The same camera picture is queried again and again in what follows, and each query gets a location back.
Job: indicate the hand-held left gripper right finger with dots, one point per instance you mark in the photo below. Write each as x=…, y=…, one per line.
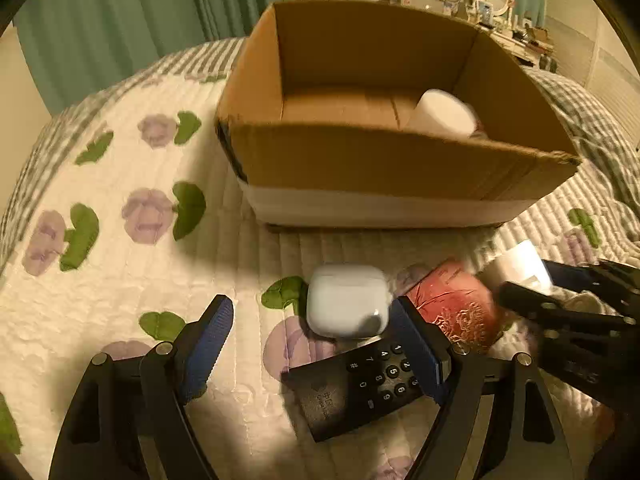
x=414, y=342

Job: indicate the floral quilted bedspread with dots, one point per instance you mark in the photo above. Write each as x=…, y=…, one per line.
x=125, y=280

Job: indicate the white paper card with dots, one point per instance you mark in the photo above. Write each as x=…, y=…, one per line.
x=520, y=262

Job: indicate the green plaid blanket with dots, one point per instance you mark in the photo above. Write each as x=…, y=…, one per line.
x=595, y=125

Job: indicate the white rounded case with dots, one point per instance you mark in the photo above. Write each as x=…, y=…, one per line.
x=442, y=112

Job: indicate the white earbud case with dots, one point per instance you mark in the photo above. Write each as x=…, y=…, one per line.
x=345, y=307

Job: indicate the black keypad remote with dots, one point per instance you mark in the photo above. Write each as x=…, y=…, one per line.
x=360, y=385

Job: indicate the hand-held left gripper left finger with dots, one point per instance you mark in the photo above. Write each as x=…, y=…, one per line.
x=212, y=332

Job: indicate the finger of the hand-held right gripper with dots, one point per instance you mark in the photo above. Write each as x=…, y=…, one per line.
x=560, y=310
x=567, y=275

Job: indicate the cluttered dresser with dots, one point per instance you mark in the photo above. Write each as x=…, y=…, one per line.
x=480, y=17

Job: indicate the cardboard box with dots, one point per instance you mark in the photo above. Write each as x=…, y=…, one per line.
x=360, y=170

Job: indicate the green curtain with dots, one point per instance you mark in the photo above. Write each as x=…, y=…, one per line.
x=125, y=15

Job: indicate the red embossed box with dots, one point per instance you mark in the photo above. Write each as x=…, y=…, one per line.
x=457, y=310

